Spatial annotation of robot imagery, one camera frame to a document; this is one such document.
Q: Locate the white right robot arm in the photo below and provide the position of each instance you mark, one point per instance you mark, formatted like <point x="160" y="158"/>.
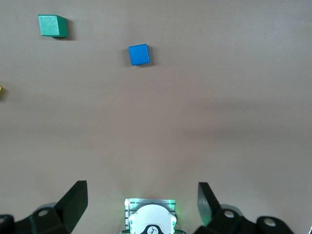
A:
<point x="152" y="217"/>

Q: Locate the green wooden cube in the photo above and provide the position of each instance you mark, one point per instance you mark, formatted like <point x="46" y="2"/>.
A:
<point x="50" y="25"/>

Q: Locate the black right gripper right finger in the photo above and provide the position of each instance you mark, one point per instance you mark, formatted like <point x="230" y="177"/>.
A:
<point x="209" y="207"/>

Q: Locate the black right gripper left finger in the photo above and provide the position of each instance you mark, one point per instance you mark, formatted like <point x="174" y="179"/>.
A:
<point x="70" y="204"/>

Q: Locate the blue wooden cube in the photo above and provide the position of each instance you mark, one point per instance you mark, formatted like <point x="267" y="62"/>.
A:
<point x="139" y="54"/>

